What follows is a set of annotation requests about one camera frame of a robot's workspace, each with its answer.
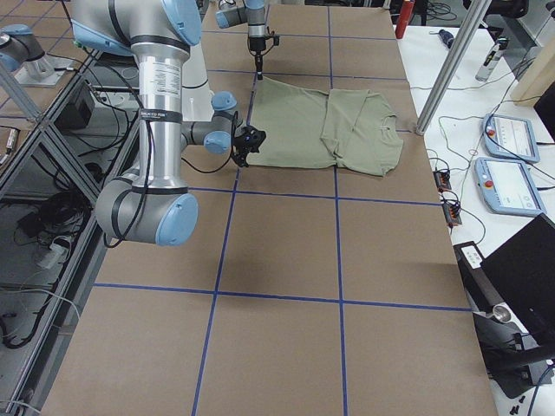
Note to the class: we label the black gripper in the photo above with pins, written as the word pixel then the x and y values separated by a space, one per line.
pixel 241 150
pixel 257 46

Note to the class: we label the olive green long-sleeve shirt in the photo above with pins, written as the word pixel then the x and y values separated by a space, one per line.
pixel 311 129

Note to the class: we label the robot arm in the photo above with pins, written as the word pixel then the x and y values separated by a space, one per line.
pixel 252 13
pixel 151 202

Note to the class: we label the red cylinder bottle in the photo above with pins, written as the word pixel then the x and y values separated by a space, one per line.
pixel 404 18

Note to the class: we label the clear spray bottle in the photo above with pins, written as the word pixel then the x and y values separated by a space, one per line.
pixel 492 59

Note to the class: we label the far blue teach pendant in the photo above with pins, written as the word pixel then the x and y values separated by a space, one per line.
pixel 510 137

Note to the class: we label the blue teach pendant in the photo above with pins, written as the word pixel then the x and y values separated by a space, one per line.
pixel 507 187
pixel 510 137

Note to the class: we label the near blue teach pendant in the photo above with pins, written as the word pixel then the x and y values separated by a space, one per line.
pixel 507 187

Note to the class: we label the black box with white label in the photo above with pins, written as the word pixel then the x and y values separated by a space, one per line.
pixel 474 279

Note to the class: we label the black laptop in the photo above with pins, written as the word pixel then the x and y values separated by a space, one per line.
pixel 522 272

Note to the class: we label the aluminium frame pillar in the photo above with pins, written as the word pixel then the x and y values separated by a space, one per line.
pixel 470 24

